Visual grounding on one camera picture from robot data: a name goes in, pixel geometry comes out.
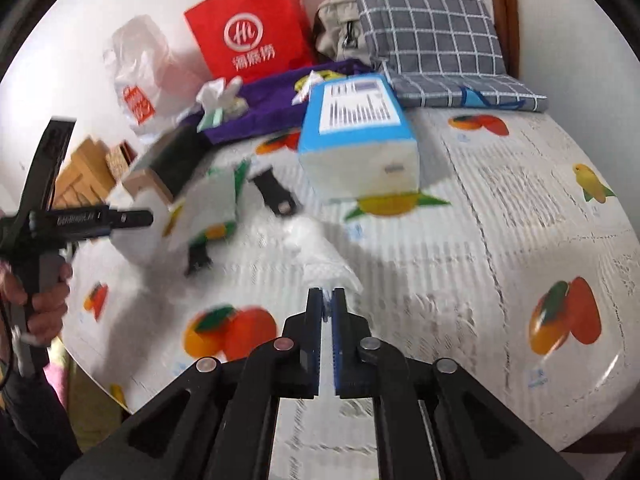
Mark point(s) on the blue and white box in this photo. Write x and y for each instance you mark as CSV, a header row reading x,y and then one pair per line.
x,y
350,160

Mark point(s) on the light teal cloth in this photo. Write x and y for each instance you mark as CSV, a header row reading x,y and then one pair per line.
x,y
210,119

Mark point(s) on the fruit printed tablecloth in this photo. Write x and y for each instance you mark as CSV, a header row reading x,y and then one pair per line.
x,y
450,260

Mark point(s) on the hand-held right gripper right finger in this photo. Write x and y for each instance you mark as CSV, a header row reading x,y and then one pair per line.
x,y
340,340

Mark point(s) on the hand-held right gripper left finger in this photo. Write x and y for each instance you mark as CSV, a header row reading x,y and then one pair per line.
x,y
314,340

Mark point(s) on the patterned book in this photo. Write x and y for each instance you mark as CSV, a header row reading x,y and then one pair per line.
x,y
120,160

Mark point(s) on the clear packet with green label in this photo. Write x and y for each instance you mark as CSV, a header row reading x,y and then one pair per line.
x,y
210,200

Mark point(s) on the white plastic shopping bag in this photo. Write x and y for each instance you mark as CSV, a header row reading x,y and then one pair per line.
x,y
140,60

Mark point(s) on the brown wooden door frame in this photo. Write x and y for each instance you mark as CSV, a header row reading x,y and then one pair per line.
x,y
505,10

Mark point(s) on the small clear plastic bag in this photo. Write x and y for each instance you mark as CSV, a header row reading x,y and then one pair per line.
x,y
320,260

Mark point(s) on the person's left hand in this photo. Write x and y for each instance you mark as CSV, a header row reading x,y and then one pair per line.
x,y
47,312

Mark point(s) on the grey plaid folded cushion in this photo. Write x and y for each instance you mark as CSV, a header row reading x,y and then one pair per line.
x,y
425,25

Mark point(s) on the white glove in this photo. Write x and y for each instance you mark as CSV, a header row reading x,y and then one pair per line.
x,y
215,91

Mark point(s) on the person's left forearm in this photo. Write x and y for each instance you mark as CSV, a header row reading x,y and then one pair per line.
x,y
25,425

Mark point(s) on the red paper bag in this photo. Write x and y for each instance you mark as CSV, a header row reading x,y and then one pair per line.
x,y
240,10

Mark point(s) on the dark box with gold base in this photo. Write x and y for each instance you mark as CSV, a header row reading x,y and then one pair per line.
x,y
175,165

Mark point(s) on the beige backpack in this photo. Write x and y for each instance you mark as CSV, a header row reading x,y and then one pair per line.
x,y
335,25

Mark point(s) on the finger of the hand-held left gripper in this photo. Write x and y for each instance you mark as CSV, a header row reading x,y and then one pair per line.
x,y
132,220

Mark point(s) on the pastel striped quilt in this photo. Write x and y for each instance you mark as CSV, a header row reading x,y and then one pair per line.
x,y
87,405

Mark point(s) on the purple towel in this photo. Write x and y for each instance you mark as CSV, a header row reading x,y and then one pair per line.
x,y
270,105

